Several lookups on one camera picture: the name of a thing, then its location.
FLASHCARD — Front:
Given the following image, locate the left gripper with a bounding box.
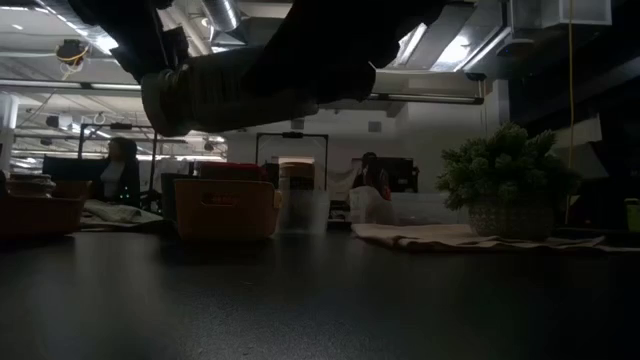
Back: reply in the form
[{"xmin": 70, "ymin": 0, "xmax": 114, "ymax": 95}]
[{"xmin": 117, "ymin": 27, "xmax": 192, "ymax": 85}]

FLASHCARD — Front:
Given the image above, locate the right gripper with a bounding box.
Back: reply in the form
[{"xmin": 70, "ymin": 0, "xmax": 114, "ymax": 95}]
[{"xmin": 185, "ymin": 47, "xmax": 324, "ymax": 135}]

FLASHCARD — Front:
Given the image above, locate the brown-capped spice jar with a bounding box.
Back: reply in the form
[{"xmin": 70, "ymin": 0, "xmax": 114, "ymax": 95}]
[{"xmin": 278, "ymin": 161, "xmax": 317, "ymax": 192}]

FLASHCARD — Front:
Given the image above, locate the long ceiling light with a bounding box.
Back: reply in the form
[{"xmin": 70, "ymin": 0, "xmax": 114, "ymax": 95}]
[
  {"xmin": 0, "ymin": 78, "xmax": 144, "ymax": 92},
  {"xmin": 367, "ymin": 91, "xmax": 486, "ymax": 106}
]

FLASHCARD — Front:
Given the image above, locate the person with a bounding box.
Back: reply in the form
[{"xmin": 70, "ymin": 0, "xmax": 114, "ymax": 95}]
[
  {"xmin": 351, "ymin": 151, "xmax": 392, "ymax": 201},
  {"xmin": 92, "ymin": 136, "xmax": 142, "ymax": 207}
]

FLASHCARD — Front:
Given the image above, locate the small yellow plastic bin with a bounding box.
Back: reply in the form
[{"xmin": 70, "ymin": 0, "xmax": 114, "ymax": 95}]
[{"xmin": 173, "ymin": 178, "xmax": 282, "ymax": 242}]

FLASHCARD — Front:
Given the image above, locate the frosted translucent plastic bin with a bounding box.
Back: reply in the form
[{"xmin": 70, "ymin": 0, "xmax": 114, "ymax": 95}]
[{"xmin": 277, "ymin": 188, "xmax": 332, "ymax": 236}]

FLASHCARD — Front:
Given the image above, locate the black monitor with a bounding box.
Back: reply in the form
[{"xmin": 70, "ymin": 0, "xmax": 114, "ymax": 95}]
[
  {"xmin": 372, "ymin": 156, "xmax": 420, "ymax": 194},
  {"xmin": 42, "ymin": 155, "xmax": 109, "ymax": 182}
]

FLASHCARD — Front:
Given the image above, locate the white waffle cloth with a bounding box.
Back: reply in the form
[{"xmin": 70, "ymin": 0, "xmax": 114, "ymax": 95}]
[{"xmin": 82, "ymin": 198, "xmax": 165, "ymax": 227}]

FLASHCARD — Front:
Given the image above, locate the red plastic bin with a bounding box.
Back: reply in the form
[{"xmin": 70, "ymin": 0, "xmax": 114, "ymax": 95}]
[{"xmin": 0, "ymin": 195, "xmax": 85, "ymax": 237}]

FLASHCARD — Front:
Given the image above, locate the clear plastic bin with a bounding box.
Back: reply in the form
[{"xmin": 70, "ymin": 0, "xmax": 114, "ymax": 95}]
[{"xmin": 348, "ymin": 185, "xmax": 470, "ymax": 227}]

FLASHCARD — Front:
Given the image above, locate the green potted plant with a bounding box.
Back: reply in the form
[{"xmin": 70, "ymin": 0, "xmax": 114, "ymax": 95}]
[{"xmin": 434, "ymin": 121, "xmax": 582, "ymax": 242}]

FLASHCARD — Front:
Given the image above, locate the white ceiling unit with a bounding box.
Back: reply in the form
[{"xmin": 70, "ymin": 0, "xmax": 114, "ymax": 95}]
[{"xmin": 509, "ymin": 0, "xmax": 614, "ymax": 31}]

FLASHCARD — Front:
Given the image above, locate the green cup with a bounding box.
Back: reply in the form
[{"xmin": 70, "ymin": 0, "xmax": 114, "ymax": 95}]
[{"xmin": 623, "ymin": 197, "xmax": 640, "ymax": 234}]

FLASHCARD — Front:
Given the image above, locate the silver ceiling duct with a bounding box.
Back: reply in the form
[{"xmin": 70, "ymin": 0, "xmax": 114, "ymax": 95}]
[{"xmin": 199, "ymin": 0, "xmax": 244, "ymax": 34}]

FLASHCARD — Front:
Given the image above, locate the ceiling cable reel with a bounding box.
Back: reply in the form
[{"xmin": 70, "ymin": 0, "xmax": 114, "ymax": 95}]
[{"xmin": 53, "ymin": 38, "xmax": 92, "ymax": 81}]

